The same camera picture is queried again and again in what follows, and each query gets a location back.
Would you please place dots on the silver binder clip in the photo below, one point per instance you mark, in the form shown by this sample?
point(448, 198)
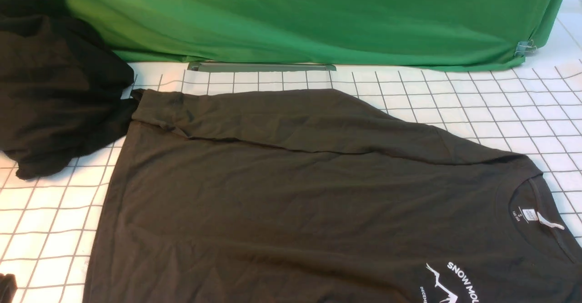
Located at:
point(525, 48)

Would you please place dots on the dark gray long-sleeve top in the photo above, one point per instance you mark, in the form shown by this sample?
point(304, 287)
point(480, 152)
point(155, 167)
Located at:
point(314, 196)

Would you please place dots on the black garment pile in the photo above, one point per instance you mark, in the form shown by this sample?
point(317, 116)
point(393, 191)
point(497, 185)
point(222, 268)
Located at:
point(60, 88)

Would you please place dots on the black cloth corner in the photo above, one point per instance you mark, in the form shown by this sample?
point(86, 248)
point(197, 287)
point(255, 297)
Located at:
point(8, 287)

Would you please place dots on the green backdrop cloth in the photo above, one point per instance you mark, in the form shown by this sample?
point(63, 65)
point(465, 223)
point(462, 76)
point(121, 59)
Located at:
point(444, 35)

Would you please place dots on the white grid table cover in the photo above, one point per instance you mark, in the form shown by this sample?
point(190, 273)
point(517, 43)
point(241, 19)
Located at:
point(48, 224)

